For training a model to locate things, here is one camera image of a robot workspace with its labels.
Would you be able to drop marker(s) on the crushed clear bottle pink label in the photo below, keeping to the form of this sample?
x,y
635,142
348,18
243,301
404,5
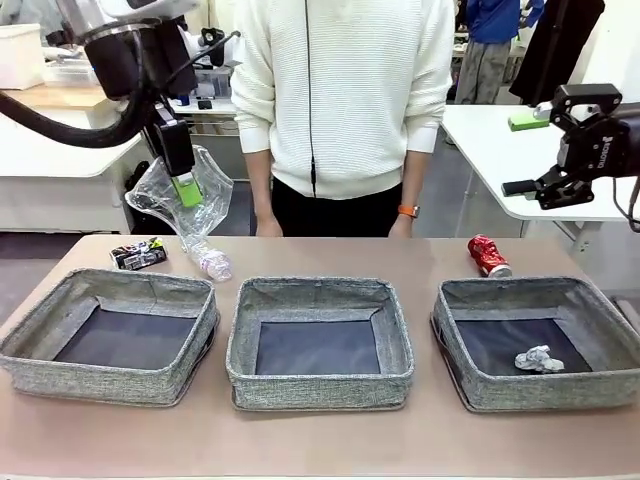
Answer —
x,y
215,265

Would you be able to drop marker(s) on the black snack wrapper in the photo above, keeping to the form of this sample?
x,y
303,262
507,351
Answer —
x,y
139,256

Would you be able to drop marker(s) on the grey fabric basket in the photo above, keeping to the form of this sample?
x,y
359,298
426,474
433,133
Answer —
x,y
320,392
550,392
100,387

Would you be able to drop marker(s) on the person's right forearm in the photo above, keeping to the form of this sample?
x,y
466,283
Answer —
x,y
261,185

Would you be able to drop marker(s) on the person in blue jacket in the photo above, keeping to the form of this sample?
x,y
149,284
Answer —
x,y
492,50

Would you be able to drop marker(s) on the paper ball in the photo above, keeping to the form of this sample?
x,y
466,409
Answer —
x,y
537,359

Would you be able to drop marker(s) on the white knit sweater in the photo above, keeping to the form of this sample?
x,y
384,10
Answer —
x,y
360,100

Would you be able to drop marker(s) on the person's right hand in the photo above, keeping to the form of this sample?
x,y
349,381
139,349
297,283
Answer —
x,y
269,230

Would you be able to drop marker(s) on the clear storage box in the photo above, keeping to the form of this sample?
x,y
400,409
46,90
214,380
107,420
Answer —
x,y
215,82

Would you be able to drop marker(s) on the crushed red soda can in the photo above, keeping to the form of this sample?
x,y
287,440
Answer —
x,y
487,255

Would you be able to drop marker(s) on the wooden top table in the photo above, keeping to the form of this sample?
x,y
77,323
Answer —
x,y
55,97

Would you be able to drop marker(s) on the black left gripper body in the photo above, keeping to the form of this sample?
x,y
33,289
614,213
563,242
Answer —
x,y
125,65

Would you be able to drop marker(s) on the black phone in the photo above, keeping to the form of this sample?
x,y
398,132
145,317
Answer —
x,y
204,104

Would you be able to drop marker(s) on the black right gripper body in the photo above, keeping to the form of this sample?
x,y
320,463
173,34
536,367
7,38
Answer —
x,y
610,147

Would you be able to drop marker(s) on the white plastic box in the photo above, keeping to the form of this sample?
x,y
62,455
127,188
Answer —
x,y
20,57

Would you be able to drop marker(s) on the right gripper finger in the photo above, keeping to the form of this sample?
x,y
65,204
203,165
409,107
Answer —
x,y
562,95
555,192

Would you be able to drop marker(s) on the clear plastic cup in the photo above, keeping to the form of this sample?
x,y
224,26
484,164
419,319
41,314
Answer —
x,y
212,192

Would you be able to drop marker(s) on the white desk with drawer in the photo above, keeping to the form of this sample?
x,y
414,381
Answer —
x,y
215,145

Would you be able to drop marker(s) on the person's left hand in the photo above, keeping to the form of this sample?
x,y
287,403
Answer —
x,y
402,229

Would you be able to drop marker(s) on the hanging black coat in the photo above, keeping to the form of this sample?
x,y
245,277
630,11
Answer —
x,y
555,50

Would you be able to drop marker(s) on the orange wrist watch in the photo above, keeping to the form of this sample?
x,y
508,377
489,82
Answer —
x,y
409,211

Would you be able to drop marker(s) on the black trousers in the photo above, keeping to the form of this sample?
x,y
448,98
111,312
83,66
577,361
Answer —
x,y
335,215

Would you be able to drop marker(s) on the large white table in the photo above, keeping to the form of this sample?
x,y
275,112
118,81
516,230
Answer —
x,y
490,140

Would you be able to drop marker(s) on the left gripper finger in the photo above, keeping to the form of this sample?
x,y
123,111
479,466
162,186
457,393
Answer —
x,y
152,115
175,150

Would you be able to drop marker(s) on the person's left forearm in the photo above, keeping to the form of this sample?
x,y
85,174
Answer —
x,y
416,175

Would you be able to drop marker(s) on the white mesh basket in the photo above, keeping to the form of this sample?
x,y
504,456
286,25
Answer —
x,y
67,75

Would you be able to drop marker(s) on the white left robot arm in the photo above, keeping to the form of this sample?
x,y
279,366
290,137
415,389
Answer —
x,y
145,4

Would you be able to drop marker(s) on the low white desk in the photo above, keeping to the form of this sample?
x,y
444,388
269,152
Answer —
x,y
50,160

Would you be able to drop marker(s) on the black backpack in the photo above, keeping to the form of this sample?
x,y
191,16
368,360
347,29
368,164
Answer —
x,y
150,224

